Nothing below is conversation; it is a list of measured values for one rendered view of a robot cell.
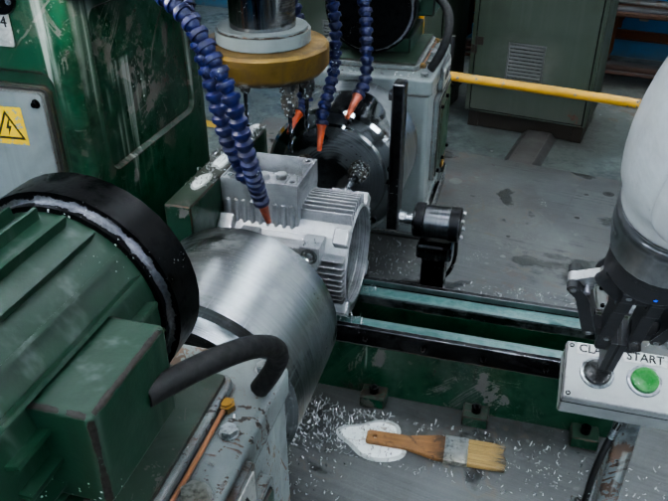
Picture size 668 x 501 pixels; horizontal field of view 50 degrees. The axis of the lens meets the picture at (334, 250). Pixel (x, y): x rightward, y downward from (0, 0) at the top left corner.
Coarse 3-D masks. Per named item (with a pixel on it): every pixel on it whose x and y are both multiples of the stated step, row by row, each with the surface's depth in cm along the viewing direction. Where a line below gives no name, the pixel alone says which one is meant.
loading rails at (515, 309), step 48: (384, 288) 120; (432, 288) 119; (336, 336) 112; (384, 336) 109; (432, 336) 109; (480, 336) 117; (528, 336) 114; (576, 336) 112; (336, 384) 117; (384, 384) 114; (432, 384) 111; (480, 384) 109; (528, 384) 106; (576, 432) 106
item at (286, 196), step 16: (272, 160) 112; (288, 160) 112; (304, 160) 110; (224, 176) 105; (272, 176) 109; (288, 176) 109; (304, 176) 105; (224, 192) 106; (240, 192) 105; (272, 192) 104; (288, 192) 103; (304, 192) 106; (224, 208) 108; (240, 208) 107; (256, 208) 106; (272, 208) 105; (288, 208) 105; (288, 224) 106
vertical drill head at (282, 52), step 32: (256, 0) 91; (288, 0) 93; (224, 32) 94; (256, 32) 93; (288, 32) 93; (224, 64) 92; (256, 64) 90; (288, 64) 91; (320, 64) 95; (288, 96) 96; (288, 128) 99
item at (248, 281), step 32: (192, 256) 83; (224, 256) 82; (256, 256) 84; (288, 256) 86; (224, 288) 78; (256, 288) 79; (288, 288) 83; (320, 288) 88; (224, 320) 74; (256, 320) 76; (288, 320) 80; (320, 320) 86; (288, 352) 78; (320, 352) 85; (288, 384) 77; (288, 416) 79
